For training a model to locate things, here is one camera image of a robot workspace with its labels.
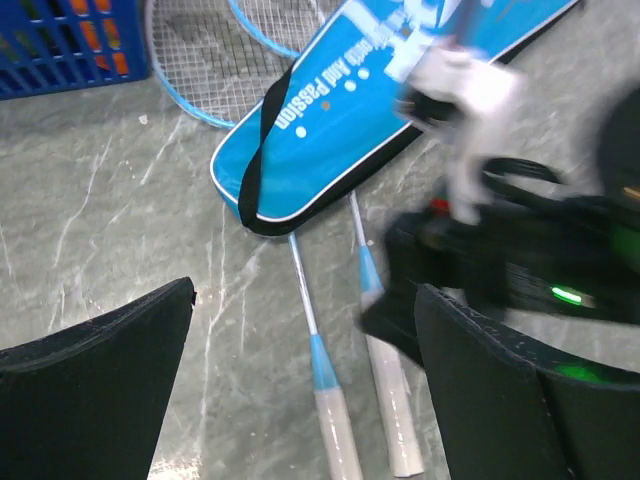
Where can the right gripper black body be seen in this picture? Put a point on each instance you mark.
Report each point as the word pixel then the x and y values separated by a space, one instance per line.
pixel 497 264

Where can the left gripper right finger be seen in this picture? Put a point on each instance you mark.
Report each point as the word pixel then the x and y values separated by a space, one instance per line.
pixel 509 406

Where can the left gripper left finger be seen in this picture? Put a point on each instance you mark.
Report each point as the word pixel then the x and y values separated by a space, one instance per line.
pixel 89 401

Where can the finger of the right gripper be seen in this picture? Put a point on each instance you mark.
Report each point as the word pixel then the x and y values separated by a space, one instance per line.
pixel 391 319

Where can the blue SPORT racket cover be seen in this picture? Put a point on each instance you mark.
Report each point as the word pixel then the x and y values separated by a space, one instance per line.
pixel 328 124

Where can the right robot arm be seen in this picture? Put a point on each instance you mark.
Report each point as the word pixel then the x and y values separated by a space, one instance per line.
pixel 578 256

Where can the blue plastic shopping basket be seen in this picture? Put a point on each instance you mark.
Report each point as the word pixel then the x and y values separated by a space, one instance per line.
pixel 55 46

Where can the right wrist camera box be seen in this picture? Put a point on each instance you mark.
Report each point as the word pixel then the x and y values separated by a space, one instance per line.
pixel 484 95

